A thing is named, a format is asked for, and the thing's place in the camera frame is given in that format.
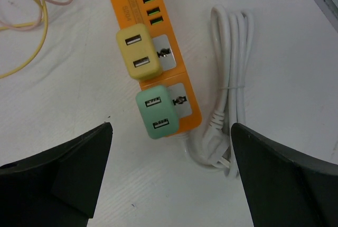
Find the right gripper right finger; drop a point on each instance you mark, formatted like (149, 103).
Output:
(283, 186)

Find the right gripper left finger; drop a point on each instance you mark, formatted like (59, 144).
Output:
(59, 186)

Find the green USB charger plug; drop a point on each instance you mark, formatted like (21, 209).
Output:
(158, 112)

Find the yellow USB charger plug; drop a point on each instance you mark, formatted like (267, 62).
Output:
(139, 53)

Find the orange USB charger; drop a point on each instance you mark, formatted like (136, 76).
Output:
(153, 14)

